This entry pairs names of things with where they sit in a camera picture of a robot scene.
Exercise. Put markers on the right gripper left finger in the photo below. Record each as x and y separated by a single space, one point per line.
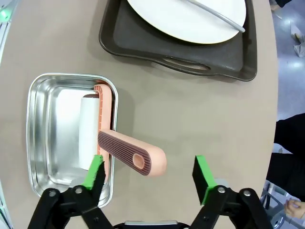
96 179

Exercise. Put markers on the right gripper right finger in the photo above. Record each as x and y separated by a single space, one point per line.
200 183

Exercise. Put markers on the person's left hand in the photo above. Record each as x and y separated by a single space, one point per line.
295 208

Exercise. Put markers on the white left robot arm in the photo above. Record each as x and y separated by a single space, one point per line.
3 14

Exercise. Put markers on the pink lint roller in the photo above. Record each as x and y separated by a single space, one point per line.
124 148

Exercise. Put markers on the dark brown serving tray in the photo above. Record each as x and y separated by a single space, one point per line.
143 45

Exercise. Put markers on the rectangular steel tray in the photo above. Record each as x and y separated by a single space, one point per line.
47 119

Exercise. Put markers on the dark metal stool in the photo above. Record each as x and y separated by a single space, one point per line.
271 202

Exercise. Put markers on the white round plate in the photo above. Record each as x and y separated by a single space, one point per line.
178 21

